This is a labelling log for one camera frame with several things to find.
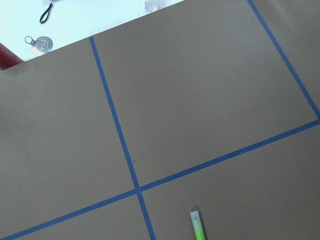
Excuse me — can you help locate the round silver key tag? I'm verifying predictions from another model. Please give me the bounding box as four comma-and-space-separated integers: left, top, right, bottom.
24, 36, 53, 55

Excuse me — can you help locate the green highlighter pen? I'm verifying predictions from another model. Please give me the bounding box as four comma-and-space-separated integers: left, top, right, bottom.
190, 211, 206, 240

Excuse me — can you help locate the crumpled clear plastic wrap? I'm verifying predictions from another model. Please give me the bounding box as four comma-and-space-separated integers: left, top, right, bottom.
144, 0, 171, 13

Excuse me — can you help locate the black strap loop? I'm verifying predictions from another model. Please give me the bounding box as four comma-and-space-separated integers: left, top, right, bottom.
39, 0, 56, 25

